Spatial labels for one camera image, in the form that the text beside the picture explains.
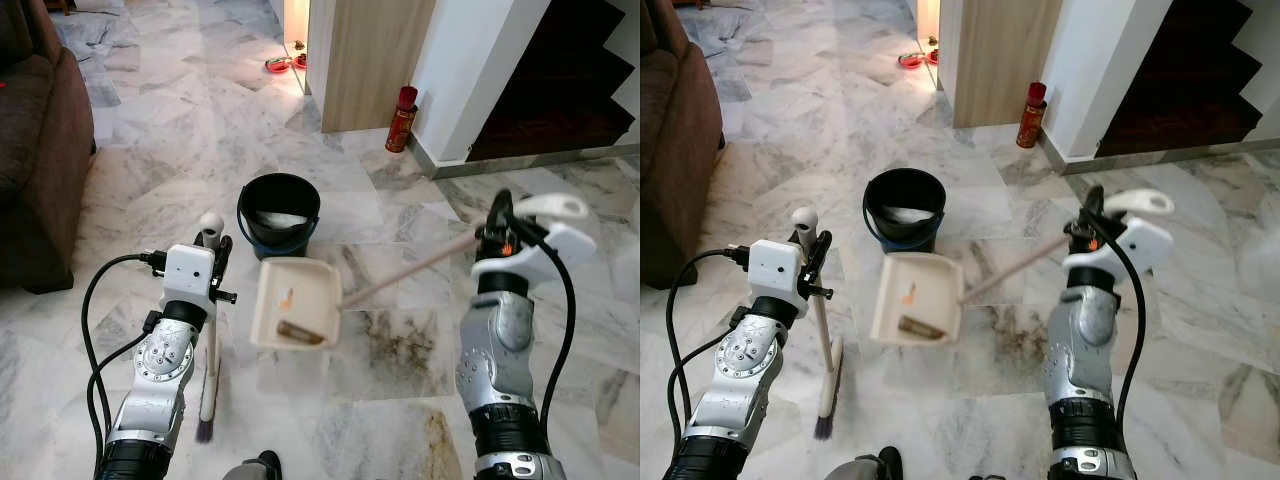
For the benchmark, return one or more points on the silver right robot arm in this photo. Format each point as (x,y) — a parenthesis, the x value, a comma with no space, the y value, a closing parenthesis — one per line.
(1085,360)
(500,360)

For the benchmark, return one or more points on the black bucket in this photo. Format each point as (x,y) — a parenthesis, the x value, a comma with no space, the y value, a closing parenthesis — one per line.
(905,235)
(278,240)

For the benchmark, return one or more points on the white crumpled paper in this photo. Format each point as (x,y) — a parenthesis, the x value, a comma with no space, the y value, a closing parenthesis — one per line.
(903,213)
(275,218)

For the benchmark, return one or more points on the red spray can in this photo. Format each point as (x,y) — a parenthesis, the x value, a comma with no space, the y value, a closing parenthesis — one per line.
(1030,115)
(402,118)

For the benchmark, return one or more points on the dark wooden stairs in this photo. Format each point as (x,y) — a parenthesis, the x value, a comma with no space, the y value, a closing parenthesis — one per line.
(560,90)
(1190,90)

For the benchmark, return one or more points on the light wood panel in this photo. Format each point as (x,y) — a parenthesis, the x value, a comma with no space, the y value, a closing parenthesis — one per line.
(375,60)
(1005,60)

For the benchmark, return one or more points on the brown sofa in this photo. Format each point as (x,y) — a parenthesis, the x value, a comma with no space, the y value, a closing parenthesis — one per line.
(35,150)
(675,150)

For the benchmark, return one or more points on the grey black robot leg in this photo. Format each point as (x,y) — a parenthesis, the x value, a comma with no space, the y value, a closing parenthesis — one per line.
(255,468)
(870,465)

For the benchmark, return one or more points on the red bowl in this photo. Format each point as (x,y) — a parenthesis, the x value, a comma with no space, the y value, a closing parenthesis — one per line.
(278,65)
(910,60)

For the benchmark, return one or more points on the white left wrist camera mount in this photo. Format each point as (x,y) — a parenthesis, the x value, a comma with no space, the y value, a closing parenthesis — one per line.
(778,270)
(190,275)

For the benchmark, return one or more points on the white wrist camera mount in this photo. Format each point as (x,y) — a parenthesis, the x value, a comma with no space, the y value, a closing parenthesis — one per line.
(1125,248)
(545,255)
(778,270)
(190,275)

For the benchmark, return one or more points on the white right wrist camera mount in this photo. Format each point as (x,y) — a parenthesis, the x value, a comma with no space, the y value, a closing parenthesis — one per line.
(1125,248)
(545,255)

